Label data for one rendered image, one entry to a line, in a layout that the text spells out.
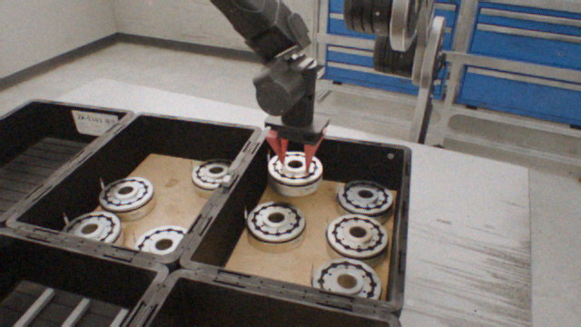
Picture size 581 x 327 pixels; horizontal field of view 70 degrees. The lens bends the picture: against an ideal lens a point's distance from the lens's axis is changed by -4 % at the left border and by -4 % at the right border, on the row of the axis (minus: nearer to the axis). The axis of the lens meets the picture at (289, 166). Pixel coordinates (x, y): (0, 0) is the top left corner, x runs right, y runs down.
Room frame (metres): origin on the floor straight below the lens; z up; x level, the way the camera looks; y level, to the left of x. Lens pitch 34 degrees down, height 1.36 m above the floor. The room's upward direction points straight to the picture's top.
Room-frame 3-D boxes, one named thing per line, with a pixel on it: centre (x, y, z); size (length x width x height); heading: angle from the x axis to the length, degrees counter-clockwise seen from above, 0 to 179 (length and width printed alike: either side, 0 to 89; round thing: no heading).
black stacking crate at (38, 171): (0.70, 0.54, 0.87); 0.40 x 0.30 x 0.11; 165
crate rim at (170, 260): (0.63, 0.25, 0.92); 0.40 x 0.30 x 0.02; 165
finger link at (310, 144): (0.66, -0.02, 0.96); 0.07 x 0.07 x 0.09; 68
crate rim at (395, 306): (0.55, -0.04, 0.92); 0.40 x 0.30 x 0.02; 165
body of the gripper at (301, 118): (0.67, -0.01, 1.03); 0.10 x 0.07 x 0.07; 68
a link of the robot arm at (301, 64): (0.66, -0.01, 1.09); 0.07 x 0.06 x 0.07; 156
